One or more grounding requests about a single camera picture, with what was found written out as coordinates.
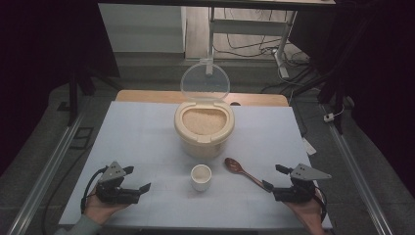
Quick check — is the cream rice container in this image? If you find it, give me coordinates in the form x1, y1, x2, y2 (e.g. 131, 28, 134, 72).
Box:
173, 100, 236, 161

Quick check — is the clear round container lid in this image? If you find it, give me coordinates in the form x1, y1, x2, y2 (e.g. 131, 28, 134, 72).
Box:
180, 58, 231, 102

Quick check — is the white desk frame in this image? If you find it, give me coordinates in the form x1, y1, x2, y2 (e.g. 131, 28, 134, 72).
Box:
207, 6, 299, 79

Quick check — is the person's right hand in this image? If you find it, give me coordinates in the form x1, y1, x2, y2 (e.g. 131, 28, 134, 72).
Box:
283, 189, 327, 229

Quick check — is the person's left hand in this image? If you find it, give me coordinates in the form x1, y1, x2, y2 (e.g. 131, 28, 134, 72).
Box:
82, 187, 130, 225

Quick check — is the black floor cable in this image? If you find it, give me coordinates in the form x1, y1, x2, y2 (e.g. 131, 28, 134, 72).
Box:
213, 30, 311, 67

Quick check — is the black stand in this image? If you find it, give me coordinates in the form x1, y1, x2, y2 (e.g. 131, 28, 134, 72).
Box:
67, 63, 122, 127
293, 63, 347, 135

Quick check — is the right hand-held gripper cable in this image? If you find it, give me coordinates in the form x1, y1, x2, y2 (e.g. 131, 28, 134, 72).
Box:
312, 186, 329, 223

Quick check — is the white cup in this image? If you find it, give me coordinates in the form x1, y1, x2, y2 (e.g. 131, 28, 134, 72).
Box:
190, 164, 213, 193

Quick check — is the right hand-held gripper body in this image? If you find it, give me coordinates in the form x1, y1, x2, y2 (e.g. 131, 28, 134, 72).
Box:
273, 163, 333, 204

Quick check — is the white cabinet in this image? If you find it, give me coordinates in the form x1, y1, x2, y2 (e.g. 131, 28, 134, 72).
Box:
98, 3, 187, 54

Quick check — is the left hand-held gripper cable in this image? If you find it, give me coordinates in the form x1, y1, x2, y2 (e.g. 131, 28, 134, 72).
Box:
80, 165, 110, 214

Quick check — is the dark curtain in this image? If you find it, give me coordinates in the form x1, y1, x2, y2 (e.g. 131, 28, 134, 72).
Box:
288, 0, 415, 197
0, 0, 120, 177

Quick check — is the rice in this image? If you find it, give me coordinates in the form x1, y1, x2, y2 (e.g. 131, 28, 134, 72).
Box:
181, 108, 227, 136

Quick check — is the white table sheet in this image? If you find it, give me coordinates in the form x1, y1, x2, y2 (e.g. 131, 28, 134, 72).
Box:
58, 101, 333, 229

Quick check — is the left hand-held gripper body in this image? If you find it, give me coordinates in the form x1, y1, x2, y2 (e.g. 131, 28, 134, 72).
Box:
95, 161, 140, 206

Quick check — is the brown wooden spoon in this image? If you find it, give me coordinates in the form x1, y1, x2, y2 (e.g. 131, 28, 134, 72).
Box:
223, 157, 271, 193

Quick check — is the hand-held gripper cable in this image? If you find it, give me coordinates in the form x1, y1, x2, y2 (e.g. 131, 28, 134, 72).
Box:
80, 165, 110, 214
312, 186, 329, 223

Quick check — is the aluminium rail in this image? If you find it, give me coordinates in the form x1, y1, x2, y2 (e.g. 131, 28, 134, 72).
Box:
6, 109, 86, 235
321, 103, 394, 235

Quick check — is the white paper tag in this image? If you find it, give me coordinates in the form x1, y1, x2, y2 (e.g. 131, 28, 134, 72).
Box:
301, 137, 318, 157

